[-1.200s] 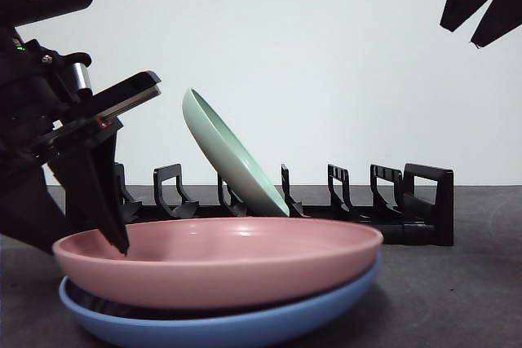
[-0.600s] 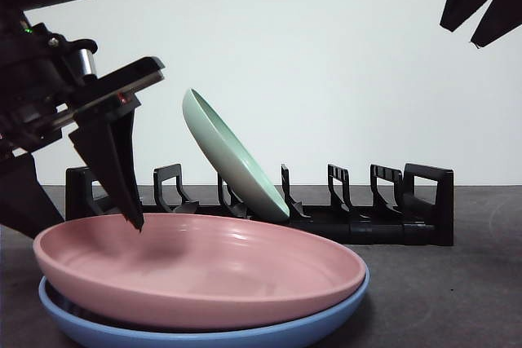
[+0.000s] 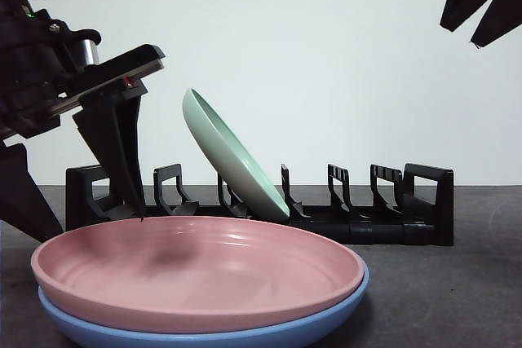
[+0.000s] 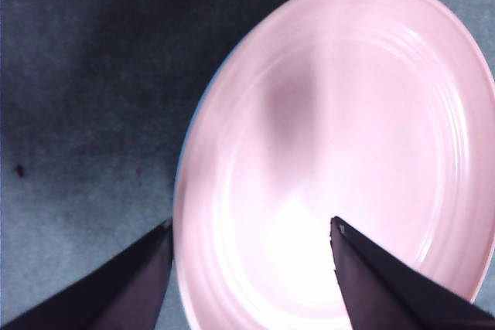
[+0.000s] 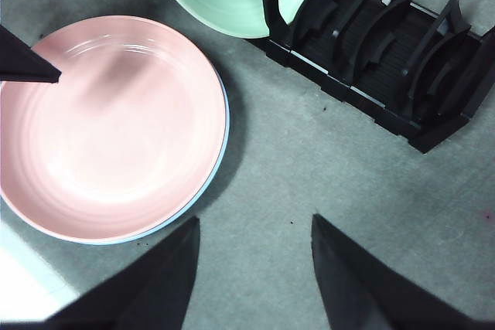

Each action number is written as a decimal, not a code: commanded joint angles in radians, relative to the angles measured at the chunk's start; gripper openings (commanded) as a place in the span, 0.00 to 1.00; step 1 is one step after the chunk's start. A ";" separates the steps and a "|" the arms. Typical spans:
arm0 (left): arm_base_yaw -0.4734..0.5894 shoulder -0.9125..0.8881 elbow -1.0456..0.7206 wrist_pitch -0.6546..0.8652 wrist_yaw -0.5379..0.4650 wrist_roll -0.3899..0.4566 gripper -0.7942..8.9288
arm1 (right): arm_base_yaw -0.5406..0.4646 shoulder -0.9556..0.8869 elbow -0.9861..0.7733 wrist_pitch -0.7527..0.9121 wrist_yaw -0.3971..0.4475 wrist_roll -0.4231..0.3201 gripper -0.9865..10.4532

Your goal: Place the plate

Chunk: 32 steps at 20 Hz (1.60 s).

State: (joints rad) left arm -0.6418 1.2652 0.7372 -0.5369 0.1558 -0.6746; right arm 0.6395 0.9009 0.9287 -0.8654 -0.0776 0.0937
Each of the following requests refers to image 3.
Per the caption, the green plate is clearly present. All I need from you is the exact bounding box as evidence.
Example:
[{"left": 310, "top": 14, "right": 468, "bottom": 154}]
[{"left": 181, "top": 87, "right": 291, "bottom": 222}]

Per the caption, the pink plate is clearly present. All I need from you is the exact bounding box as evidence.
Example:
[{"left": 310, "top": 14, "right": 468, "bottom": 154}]
[{"left": 30, "top": 216, "right": 365, "bottom": 335}]

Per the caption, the blue plate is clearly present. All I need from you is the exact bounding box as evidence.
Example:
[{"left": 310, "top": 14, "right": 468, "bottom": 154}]
[{"left": 37, "top": 260, "right": 371, "bottom": 348}]

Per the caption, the black plate rack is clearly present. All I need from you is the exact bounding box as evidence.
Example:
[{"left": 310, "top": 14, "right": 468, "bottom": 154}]
[{"left": 64, "top": 162, "right": 455, "bottom": 248}]

